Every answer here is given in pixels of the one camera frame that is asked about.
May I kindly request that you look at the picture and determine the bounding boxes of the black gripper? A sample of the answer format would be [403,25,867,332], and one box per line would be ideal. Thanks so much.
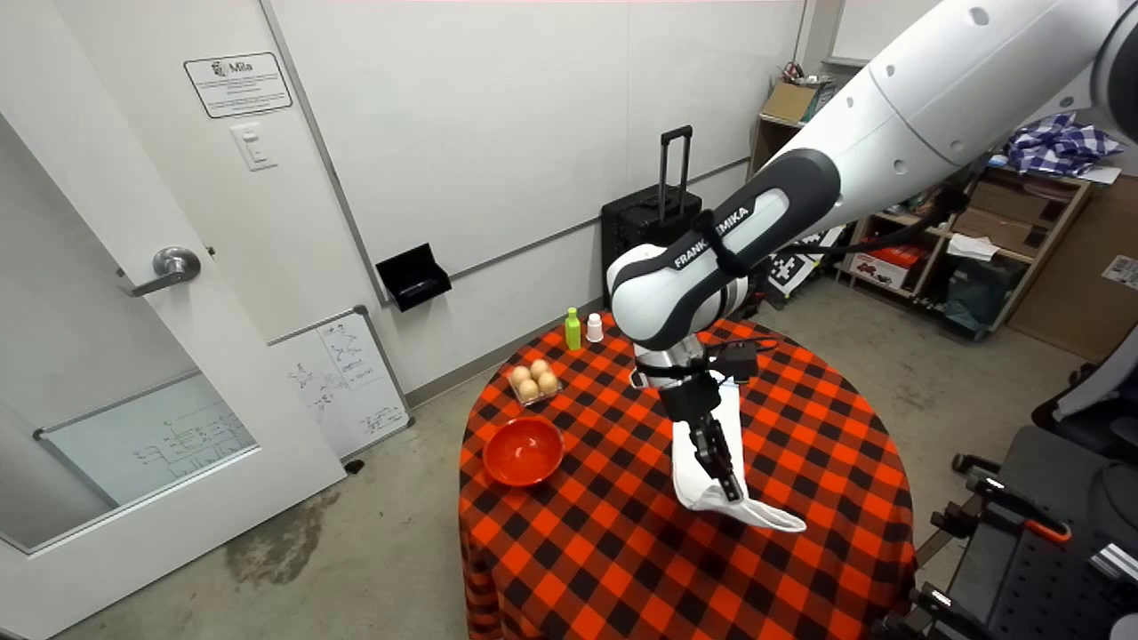
[653,368,751,504]

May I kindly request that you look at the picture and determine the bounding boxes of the white towel with blue stripes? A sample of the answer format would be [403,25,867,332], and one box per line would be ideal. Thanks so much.
[669,375,810,540]

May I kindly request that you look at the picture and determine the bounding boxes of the red black checked tablecloth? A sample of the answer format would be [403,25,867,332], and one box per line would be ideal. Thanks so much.
[457,303,920,640]

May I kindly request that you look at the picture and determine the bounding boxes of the red bowl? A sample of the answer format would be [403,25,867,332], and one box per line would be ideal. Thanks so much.
[480,413,569,492]

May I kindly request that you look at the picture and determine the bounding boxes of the black white tag board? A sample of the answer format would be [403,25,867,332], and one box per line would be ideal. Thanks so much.
[765,243,831,303]

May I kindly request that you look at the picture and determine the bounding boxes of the black rolling suitcase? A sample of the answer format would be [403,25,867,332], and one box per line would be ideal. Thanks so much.
[598,121,708,262]

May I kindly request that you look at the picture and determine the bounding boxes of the black orange spring clamp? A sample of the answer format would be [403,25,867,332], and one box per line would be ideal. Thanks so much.
[907,580,991,640]
[927,451,1078,551]

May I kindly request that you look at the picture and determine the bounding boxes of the red box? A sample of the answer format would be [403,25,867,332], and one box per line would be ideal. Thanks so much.
[849,243,933,298]

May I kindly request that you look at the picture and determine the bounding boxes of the dark teal bin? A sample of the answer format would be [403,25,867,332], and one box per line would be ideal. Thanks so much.
[941,254,1023,339]

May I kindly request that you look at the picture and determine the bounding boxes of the white crumpled cloth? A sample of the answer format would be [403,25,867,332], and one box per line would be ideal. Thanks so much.
[941,231,1007,267]

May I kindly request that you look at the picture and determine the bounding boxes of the black perforated robot table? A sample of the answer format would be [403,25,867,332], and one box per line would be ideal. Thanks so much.
[937,421,1138,640]

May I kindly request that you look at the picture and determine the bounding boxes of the small cardboard box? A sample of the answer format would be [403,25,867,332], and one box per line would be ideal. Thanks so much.
[759,74,825,133]

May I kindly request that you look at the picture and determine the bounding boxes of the small leaning whiteboard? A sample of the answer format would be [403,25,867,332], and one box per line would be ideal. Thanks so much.
[268,307,415,461]

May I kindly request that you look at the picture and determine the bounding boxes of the wooden shelf unit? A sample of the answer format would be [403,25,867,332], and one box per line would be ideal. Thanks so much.
[831,152,1097,342]

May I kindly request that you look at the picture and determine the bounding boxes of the grey black bulky equipment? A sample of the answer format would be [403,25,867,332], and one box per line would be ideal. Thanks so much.
[1033,323,1138,470]

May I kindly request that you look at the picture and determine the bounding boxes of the large brown cardboard panel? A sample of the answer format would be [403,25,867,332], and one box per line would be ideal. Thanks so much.
[1007,173,1138,368]

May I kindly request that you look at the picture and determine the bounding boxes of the blue white checked cloth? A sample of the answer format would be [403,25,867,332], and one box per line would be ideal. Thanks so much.
[989,111,1124,180]

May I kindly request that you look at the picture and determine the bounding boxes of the white door with window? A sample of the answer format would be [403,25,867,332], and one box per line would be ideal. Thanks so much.
[0,0,350,640]

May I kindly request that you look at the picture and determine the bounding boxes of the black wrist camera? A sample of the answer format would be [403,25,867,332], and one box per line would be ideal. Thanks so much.
[708,342,761,385]

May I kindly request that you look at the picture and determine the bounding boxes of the black wall box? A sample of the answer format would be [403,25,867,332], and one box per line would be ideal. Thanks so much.
[374,243,457,317]

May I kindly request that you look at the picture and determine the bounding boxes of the white light switch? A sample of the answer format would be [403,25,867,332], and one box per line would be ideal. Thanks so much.
[228,121,281,173]

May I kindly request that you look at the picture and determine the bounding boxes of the silver door handle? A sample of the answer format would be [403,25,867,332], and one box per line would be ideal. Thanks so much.
[126,247,205,298]

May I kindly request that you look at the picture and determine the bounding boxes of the white wall notice sign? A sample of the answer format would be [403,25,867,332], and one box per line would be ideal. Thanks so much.
[180,50,297,125]

